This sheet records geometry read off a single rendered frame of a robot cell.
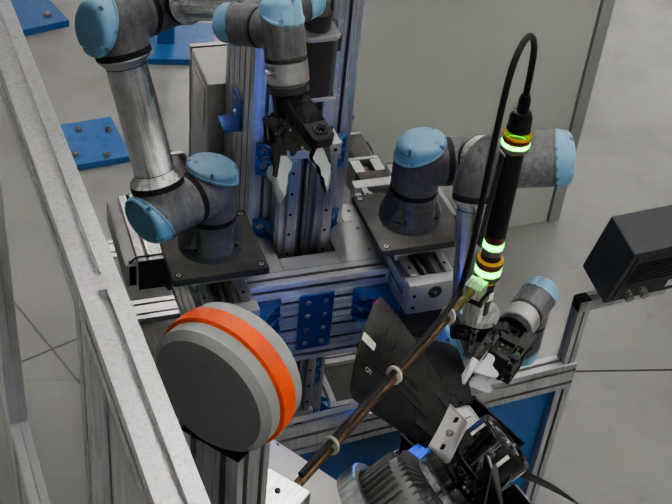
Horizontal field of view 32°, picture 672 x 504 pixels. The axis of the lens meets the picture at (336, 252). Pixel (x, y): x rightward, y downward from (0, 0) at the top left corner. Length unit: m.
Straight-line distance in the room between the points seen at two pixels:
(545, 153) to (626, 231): 0.35
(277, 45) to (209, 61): 1.01
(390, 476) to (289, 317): 0.88
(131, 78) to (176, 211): 0.30
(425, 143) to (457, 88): 1.39
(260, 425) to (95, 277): 0.23
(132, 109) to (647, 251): 1.13
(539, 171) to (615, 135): 3.01
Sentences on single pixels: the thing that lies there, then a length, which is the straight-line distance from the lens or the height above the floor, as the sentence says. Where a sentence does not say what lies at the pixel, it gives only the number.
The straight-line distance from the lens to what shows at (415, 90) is 4.05.
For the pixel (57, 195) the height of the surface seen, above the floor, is 2.05.
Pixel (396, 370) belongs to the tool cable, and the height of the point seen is 1.56.
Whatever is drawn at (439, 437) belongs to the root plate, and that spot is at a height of 1.25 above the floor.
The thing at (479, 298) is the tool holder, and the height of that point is 1.54.
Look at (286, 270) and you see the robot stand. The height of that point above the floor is 0.95.
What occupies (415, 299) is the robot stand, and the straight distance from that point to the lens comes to 2.80.
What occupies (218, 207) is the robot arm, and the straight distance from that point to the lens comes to 2.61.
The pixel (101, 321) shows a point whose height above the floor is 2.05.
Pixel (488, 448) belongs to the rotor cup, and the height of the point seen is 1.25.
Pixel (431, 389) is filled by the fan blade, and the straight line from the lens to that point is 2.06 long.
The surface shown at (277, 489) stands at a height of 1.58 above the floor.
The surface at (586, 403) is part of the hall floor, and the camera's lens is 4.03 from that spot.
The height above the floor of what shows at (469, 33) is 0.90.
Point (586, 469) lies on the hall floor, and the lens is 3.83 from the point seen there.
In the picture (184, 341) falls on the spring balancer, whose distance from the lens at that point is 1.20.
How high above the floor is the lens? 2.77
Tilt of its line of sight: 39 degrees down
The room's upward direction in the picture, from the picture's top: 6 degrees clockwise
